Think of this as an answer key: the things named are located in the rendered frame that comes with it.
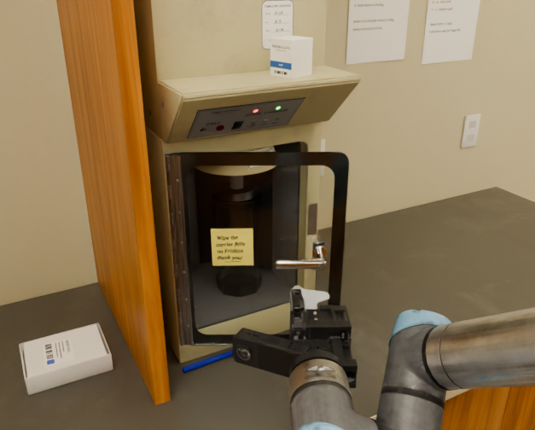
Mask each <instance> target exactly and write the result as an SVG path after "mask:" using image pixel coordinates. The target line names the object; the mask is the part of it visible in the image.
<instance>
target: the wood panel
mask: <svg viewBox="0 0 535 430"><path fill-rule="evenodd" d="M56 3H57V9H58V15H59V21H60V27H61V37H62V43H63V49H64V56H65V61H66V67H67V78H68V84H69V90H70V96H71V102H72V108H73V118H74V124H75V131H76V136H77V142H78V148H79V158H80V165H81V171H82V177H83V183H84V193H85V199H86V206H87V211H88V217H89V223H90V233H91V240H92V246H93V252H94V257H95V263H96V274H97V281H98V283H99V285H100V288H101V290H102V292H103V294H104V296H105V298H106V301H107V303H108V305H109V307H110V309H111V311H112V313H113V316H114V318H115V320H116V322H117V324H118V326H119V329H120V331H121V333H122V335H123V336H124V339H125V342H126V344H127V345H128V347H129V349H130V352H131V355H132V356H133V358H134V360H135V362H136V365H137V367H138V369H139V371H140V373H141V375H142V378H143V380H144V382H145V384H146V386H147V389H148V391H149V393H150V395H151V397H152V399H153V401H154V404H155V405H157V404H162V403H164V402H167V401H170V400H171V395H170V386H169V376H168V368H167V358H166V341H165V331H164V323H163V313H162V304H161V295H160V277H159V268H158V259H157V249H156V240H155V231H154V214H153V204H152V195H151V186H150V176H149V168H148V150H147V141H146V131H145V122H144V113H143V104H142V86H141V77H140V67H139V59H138V49H137V32H136V22H135V14H134V4H133V0H56Z"/></svg>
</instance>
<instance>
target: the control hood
mask: <svg viewBox="0 0 535 430"><path fill-rule="evenodd" d="M360 80H361V77H360V76H359V75H358V74H356V73H349V72H347V71H343V70H340V69H336V68H333V67H327V66H315V67H312V70H311V75H308V76H304V77H298V78H284V77H279V76H275V75H270V71H260V72H250V73H232V74H224V75H214V76H205V77H195V78H177V79H168V80H160V82H159V83H158V89H159V99H160V120H161V130H162V139H163V140H164V141H165V142H167V143H174V142H185V141H191V140H197V139H203V138H209V137H221V136H227V135H233V134H239V133H245V132H251V131H262V130H269V129H275V128H281V127H287V126H293V125H304V124H310V123H316V122H323V121H328V120H330V119H331V117H332V116H333V115H334V113H335V112H336V111H337V110H338V108H339V107H340V106H341V104H342V103H343V102H344V101H345V99H346V98H347V97H348V96H349V95H350V94H351V93H352V91H353V90H354V89H355V87H356V86H357V85H358V83H359V81H360ZM304 97H305V100H304V101H303V102H302V104H301V105H300V107H299V109H298V110H297V112H296V113H295V114H294V116H293V117H292V118H291V120H290V121H289V123H288V124H287V125H281V126H275V127H269V128H263V129H257V130H250V131H238V132H232V133H226V134H220V135H214V136H208V137H197V138H190V139H187V137H188V134H189V131H190V129H191V126H192V124H193V122H194V120H195V116H196V114H197V112H198V110H204V109H211V108H225V107H233V106H240V105H247V104H254V103H261V102H275V101H282V100H290V99H297V98H304Z"/></svg>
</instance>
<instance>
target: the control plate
mask: <svg viewBox="0 0 535 430"><path fill-rule="evenodd" d="M304 100H305V97H304V98H297V99H290V100H282V101H275V102H261V103H254V104H247V105H240V106H233V107H219V108H211V109H204V110H198V112H197V114H196V116H195V120H194V122H193V124H192V126H191V129H190V131H189V134H188V137H187V139H190V138H197V137H208V136H214V135H220V134H226V133H232V132H238V131H250V130H257V129H263V128H269V127H275V126H281V125H287V124H288V123H289V121H290V120H291V118H292V117H293V116H294V114H295V113H296V112H297V110H298V109H299V107H300V105H301V104H302V102H303V101H304ZM278 106H281V108H280V109H278V110H276V107H278ZM254 109H258V112H256V113H253V110H254ZM277 118H280V119H279V120H280V121H279V122H277V121H276V120H275V119H277ZM265 119H268V121H267V124H266V123H265V122H263V121H264V120H265ZM243 120H244V122H243V123H242V125H241V128H240V129H234V130H231V129H232V127H233V125H234V123H235V122H237V121H243ZM252 121H255V123H254V124H255V125H252V124H250V123H251V122H252ZM219 125H223V126H224V129H223V130H221V131H217V130H216V127H217V126H219ZM202 128H206V130H205V131H200V129H202Z"/></svg>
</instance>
